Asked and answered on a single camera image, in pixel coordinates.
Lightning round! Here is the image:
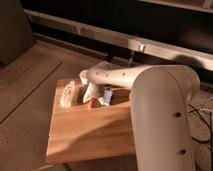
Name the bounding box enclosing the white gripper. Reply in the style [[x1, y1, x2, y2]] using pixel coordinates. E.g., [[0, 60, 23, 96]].
[[83, 83, 104, 103]]

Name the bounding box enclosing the small red pepper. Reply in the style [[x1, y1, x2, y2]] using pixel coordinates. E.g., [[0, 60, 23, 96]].
[[88, 99, 95, 109]]

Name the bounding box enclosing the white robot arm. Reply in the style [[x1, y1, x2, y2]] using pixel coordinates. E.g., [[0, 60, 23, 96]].
[[79, 62, 200, 171]]

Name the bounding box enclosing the blue white small packet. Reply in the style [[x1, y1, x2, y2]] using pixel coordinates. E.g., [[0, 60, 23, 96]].
[[103, 89, 113, 106]]

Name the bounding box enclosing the clear plastic bottle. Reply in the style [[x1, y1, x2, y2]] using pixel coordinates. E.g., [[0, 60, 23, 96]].
[[60, 80, 75, 108]]

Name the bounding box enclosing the wooden cutting board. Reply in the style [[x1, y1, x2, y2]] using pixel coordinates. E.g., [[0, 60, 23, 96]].
[[46, 79, 135, 164]]

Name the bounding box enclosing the dark chair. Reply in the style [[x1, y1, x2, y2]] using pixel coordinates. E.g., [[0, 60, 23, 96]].
[[0, 0, 36, 65]]

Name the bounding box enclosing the white wall rail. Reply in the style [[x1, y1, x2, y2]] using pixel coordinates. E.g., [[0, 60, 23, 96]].
[[24, 9, 213, 71]]

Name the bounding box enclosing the black cable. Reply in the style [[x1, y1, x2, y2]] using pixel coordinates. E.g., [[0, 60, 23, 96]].
[[187, 102, 213, 171]]

